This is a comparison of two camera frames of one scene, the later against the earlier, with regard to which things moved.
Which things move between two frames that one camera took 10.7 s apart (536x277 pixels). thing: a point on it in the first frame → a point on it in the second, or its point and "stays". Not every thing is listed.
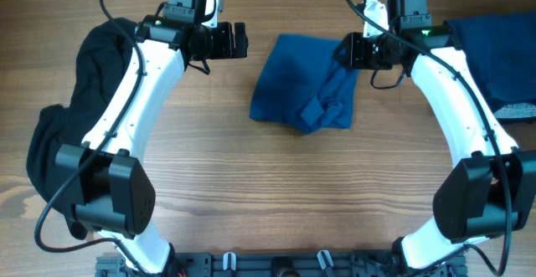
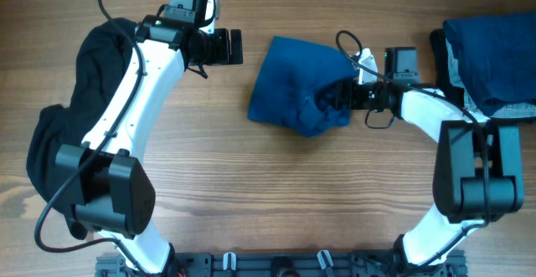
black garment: [101, 58] stays
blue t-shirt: [303, 84] stays
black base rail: [283, 264] stays
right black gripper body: [372, 53] → [362, 96]
